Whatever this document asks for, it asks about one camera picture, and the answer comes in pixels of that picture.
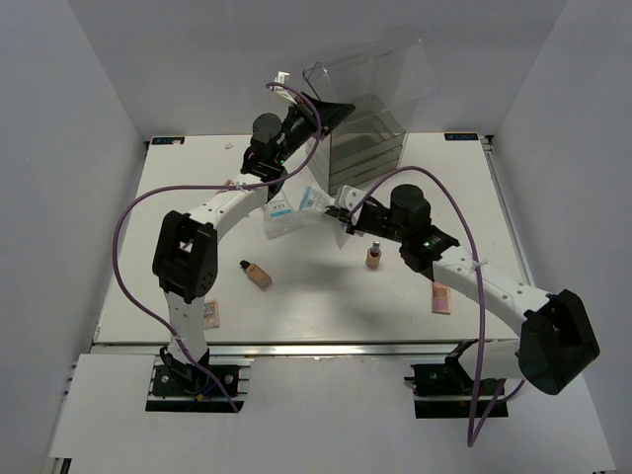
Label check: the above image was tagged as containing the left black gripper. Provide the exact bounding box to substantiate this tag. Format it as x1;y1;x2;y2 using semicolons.
274;92;353;165

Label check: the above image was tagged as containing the white wipes pack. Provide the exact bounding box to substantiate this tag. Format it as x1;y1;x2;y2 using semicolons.
263;191;314;240
295;183;350;249

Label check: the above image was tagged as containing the foundation bottle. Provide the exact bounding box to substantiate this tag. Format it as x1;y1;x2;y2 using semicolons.
240;260;273;291
364;241;382;270

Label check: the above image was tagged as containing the clear acrylic drawer organizer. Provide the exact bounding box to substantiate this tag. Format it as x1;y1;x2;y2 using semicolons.
302;37;438;195

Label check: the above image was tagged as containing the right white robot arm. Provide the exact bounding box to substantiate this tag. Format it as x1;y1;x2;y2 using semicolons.
326;185;600;395

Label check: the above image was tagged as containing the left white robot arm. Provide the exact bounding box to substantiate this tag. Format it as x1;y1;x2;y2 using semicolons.
152;95;356;394

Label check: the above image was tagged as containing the right blue table label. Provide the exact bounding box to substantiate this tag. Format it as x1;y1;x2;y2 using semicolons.
443;132;479;141

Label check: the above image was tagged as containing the blue table label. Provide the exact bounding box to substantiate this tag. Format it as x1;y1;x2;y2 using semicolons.
443;132;479;141
150;136;186;146

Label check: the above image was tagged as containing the long pink blush palette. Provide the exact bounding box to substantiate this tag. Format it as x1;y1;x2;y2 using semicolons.
432;282;451;315

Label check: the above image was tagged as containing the colourful eyeshadow palette left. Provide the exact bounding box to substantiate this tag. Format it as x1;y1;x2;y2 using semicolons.
203;300;219;330

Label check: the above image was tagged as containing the left blue table label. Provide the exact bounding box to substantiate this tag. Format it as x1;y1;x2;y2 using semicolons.
150;136;186;146

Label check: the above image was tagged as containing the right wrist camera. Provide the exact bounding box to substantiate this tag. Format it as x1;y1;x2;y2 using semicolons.
334;185;366;211

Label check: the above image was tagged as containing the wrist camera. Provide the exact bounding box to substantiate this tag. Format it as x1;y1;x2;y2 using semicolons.
271;71;306;106
334;185;366;211

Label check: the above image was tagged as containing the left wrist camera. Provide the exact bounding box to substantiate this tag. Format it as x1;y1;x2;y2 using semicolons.
271;71;306;106

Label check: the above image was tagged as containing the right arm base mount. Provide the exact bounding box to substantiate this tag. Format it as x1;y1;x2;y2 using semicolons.
404;340;478;420

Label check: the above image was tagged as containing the aluminium table rail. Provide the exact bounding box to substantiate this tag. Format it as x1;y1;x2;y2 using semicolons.
90;340;519;357

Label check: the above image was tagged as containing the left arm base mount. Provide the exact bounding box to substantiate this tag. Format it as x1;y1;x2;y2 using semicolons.
145;356;252;414

